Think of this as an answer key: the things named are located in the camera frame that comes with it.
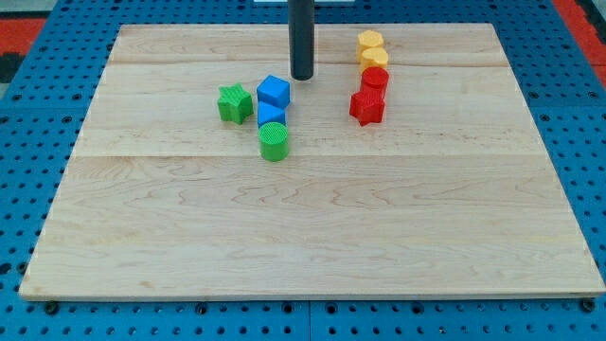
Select green cylinder block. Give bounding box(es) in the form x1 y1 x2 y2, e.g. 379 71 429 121
258 122 290 162

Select yellow heart block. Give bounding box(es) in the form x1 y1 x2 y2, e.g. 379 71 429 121
360 47 389 73

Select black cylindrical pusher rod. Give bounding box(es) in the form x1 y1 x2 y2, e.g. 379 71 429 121
288 0 314 81

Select red star block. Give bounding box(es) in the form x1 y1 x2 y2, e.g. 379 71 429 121
349 90 385 126

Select blue triangle block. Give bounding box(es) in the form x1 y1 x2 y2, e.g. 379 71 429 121
258 101 287 127

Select yellow hexagon block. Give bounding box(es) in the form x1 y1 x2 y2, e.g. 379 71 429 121
356 30 384 62

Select green star block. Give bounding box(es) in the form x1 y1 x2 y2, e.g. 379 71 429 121
217 83 254 125

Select light wooden board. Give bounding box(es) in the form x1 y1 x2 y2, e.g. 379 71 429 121
19 24 605 301

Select blue cube block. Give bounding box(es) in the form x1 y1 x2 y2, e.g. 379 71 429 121
257 75 291 109

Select red cylinder block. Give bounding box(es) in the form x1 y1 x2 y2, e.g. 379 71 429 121
360 66 389 99

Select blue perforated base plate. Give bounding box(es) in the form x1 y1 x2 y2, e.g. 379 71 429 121
1 0 605 340

